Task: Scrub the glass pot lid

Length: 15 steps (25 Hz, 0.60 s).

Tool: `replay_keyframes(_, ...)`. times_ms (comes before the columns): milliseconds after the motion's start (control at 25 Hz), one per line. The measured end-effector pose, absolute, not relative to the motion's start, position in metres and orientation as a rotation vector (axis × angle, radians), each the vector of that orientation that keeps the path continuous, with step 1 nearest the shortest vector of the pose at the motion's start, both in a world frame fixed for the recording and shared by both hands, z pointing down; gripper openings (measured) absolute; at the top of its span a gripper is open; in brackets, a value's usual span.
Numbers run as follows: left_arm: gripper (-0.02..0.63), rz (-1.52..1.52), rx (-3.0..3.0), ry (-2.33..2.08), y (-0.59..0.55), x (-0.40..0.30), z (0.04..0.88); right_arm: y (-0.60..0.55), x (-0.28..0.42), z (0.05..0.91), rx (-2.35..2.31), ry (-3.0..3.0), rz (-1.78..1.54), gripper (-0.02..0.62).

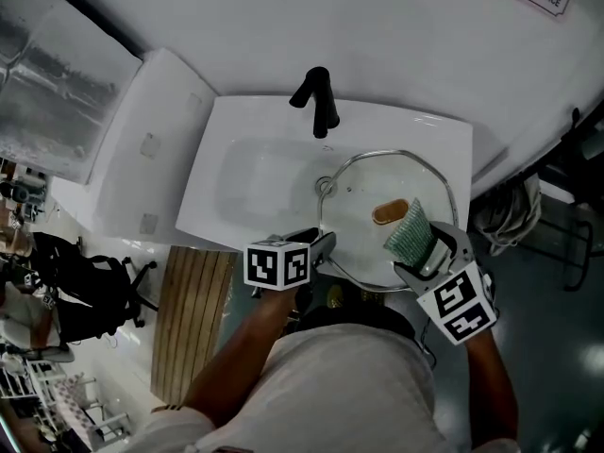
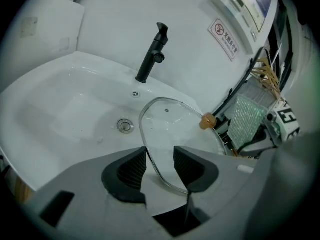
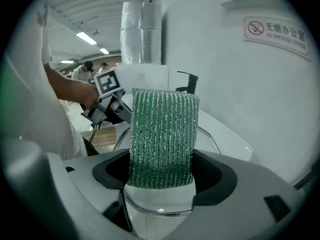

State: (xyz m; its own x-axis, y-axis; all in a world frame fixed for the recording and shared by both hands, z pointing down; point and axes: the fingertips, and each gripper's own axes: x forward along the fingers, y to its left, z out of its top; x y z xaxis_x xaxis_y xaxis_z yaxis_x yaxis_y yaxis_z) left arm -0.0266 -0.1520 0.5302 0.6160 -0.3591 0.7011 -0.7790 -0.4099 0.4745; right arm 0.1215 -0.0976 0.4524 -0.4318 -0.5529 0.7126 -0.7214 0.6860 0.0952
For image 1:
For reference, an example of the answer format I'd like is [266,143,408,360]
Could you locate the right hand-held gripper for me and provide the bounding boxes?
[394,221,499,346]

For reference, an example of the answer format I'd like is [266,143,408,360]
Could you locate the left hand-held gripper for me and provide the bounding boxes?
[243,226,338,299]

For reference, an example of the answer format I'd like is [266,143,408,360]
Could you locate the green scrubbing sponge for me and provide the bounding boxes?
[382,197,433,269]

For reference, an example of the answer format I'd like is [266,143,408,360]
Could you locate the glass pot lid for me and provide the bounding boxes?
[316,148,460,293]

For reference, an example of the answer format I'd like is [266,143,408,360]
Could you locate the person's right forearm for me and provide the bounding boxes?
[464,330,518,445]

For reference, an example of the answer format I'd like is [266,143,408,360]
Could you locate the person's left forearm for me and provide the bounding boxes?
[183,288,298,427]

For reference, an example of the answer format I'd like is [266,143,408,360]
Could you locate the person's black trousers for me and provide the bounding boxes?
[287,283,419,344]

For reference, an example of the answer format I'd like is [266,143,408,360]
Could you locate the white ceramic sink basin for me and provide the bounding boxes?
[175,94,475,292]

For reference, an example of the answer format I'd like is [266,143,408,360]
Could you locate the grey towel on rack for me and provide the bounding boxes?
[474,175,543,257]

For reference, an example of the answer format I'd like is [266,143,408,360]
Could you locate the black faucet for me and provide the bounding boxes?
[289,66,342,140]

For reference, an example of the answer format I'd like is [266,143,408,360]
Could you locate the wooden slatted platform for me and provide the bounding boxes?
[149,245,239,405]

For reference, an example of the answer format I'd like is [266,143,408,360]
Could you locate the black metal rack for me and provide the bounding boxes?
[518,106,604,293]

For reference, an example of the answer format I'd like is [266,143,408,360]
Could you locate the person's white shirt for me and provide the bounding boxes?
[131,322,520,453]

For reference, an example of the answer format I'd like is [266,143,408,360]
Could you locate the black office chair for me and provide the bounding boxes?
[32,231,159,344]

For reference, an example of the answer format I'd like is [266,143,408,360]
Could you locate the frosted glass panel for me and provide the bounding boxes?
[0,0,143,186]

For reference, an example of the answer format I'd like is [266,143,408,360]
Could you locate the white metal shelf rack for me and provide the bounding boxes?
[0,351,131,453]

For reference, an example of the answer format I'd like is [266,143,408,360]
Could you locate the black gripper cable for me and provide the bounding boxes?
[419,318,438,367]

